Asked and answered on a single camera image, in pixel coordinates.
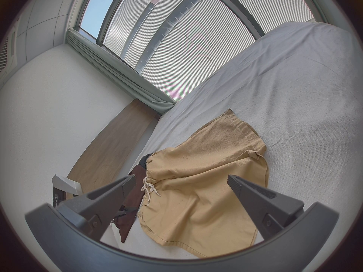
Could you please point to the ceiling air conditioner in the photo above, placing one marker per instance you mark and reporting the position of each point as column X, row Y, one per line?
column 7, row 55

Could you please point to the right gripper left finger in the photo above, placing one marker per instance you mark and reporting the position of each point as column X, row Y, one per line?
column 105, row 208

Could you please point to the dark grey garment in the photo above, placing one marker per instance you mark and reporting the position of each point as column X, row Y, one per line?
column 144, row 160

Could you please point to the tan shorts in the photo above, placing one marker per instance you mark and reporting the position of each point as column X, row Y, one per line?
column 198, row 180

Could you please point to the bed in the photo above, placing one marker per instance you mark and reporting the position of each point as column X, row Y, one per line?
column 283, row 95

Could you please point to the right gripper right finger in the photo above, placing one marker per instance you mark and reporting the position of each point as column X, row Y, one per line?
column 261, row 208

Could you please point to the grey-green curtain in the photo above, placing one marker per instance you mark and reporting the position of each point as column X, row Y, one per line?
column 127, row 78

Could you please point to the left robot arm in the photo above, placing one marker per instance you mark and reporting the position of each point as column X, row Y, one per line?
column 66, row 184

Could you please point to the brown garment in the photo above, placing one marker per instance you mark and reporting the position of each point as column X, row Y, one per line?
column 133, row 200

